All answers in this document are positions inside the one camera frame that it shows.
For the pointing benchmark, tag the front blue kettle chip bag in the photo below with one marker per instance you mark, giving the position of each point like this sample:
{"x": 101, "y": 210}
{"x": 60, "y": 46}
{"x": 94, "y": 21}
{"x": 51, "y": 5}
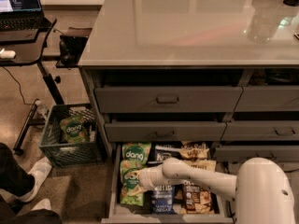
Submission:
{"x": 162, "y": 199}

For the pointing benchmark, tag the black clamp device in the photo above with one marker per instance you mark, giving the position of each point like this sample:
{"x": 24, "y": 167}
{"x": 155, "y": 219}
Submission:
{"x": 71, "y": 45}

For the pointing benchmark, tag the rear brown sea salt bag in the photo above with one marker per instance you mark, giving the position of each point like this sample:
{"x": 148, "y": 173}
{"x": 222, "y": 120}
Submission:
{"x": 194, "y": 151}

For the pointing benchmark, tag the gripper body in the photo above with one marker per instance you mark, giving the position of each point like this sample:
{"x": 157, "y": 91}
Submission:
{"x": 146, "y": 177}

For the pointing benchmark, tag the green plastic crate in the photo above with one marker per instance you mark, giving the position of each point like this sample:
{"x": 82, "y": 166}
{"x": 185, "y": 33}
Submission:
{"x": 63, "y": 154}

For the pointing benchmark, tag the open bottom grey drawer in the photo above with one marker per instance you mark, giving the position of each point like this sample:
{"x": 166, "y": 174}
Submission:
{"x": 133, "y": 214}

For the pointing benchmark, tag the brown sea salt bag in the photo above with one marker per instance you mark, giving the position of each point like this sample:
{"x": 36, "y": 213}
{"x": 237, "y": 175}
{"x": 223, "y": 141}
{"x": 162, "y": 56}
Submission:
{"x": 197, "y": 200}
{"x": 194, "y": 151}

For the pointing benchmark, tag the grey top right drawer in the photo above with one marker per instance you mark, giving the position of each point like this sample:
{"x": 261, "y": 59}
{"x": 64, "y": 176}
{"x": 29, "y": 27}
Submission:
{"x": 268, "y": 98}

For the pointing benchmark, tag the blue kettle chip bag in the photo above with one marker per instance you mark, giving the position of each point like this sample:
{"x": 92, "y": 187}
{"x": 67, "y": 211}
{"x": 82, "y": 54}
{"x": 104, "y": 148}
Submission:
{"x": 158, "y": 154}
{"x": 162, "y": 199}

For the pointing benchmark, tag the person's white sock foot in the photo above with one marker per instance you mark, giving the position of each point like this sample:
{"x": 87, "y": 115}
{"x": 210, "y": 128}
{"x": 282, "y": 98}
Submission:
{"x": 28, "y": 184}

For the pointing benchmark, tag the grey bottom right drawer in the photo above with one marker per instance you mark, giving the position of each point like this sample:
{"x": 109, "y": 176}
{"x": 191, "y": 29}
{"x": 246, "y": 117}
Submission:
{"x": 238, "y": 154}

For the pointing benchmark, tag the person's black trouser leg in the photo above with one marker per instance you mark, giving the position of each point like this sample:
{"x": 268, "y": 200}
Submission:
{"x": 8, "y": 176}

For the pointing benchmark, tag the green dang bag in crate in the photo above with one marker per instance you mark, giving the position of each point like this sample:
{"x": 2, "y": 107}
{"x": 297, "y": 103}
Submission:
{"x": 74, "y": 130}

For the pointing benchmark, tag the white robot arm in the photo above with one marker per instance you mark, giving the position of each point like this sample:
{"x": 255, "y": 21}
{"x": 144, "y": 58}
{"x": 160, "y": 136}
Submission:
{"x": 260, "y": 190}

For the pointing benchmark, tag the grey cabinet with glossy top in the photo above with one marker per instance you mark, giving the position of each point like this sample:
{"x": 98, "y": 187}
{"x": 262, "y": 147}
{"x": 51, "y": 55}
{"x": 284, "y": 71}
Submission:
{"x": 192, "y": 43}

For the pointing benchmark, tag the black laptop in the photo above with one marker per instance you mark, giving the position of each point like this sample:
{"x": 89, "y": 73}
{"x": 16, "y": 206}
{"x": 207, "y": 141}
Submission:
{"x": 20, "y": 20}

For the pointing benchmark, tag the rear blue kettle chip bag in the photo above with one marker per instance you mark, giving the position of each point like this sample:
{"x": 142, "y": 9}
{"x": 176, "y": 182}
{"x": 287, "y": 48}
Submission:
{"x": 158, "y": 154}

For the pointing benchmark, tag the grey middle left drawer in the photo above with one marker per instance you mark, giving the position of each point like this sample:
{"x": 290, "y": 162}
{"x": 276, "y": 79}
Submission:
{"x": 142, "y": 131}

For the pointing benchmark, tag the grey middle right drawer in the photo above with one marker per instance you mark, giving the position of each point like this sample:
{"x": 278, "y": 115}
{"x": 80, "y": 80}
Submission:
{"x": 261, "y": 130}

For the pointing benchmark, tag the front brown sea salt bag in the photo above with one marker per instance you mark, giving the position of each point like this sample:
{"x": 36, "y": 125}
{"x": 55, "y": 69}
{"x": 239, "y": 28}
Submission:
{"x": 197, "y": 200}

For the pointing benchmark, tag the grey top left drawer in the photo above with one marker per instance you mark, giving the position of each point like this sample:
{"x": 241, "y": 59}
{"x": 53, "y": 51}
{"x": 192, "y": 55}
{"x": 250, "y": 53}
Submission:
{"x": 166, "y": 99}

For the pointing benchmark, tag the green dang chip bag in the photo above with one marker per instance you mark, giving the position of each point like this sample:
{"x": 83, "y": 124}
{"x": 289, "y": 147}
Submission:
{"x": 130, "y": 182}
{"x": 136, "y": 152}

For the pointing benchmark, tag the white computer mouse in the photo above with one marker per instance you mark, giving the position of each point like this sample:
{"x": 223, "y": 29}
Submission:
{"x": 7, "y": 54}

